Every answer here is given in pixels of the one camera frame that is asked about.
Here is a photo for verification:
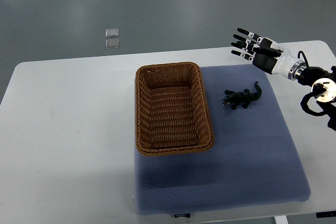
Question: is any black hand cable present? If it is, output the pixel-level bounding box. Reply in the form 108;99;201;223
297;50;310;68

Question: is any table control panel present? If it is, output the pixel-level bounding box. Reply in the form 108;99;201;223
316;210;336;218

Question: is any upper floor metal plate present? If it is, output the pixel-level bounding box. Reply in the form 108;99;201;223
105;28;119;38

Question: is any blue foam cushion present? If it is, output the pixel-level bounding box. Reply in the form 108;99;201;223
134;65;311;215

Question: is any floor metal plate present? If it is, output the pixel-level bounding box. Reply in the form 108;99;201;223
106;38;120;49
105;28;119;38

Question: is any dark toy crocodile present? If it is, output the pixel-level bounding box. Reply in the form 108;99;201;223
222;81;262;110

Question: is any lower floor metal plate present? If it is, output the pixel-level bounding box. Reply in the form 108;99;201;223
106;38;120;49

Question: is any white table leg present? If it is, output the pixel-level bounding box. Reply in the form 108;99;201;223
274;216;289;224

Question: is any brown wicker basket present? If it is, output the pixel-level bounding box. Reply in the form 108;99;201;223
134;62;215;156

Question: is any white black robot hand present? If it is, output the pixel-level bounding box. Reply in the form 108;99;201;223
231;28;307;80

